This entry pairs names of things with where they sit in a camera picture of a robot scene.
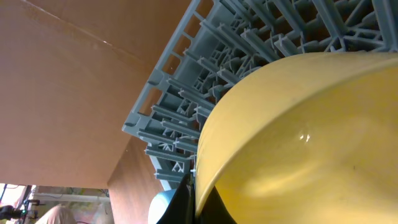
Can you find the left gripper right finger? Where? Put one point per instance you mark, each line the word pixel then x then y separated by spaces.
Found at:
pixel 214 211

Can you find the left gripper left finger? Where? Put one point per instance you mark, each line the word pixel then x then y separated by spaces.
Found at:
pixel 181 209

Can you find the light blue cup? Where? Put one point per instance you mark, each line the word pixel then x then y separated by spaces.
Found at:
pixel 159 205

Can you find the yellow bowl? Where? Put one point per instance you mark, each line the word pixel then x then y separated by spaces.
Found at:
pixel 310 138

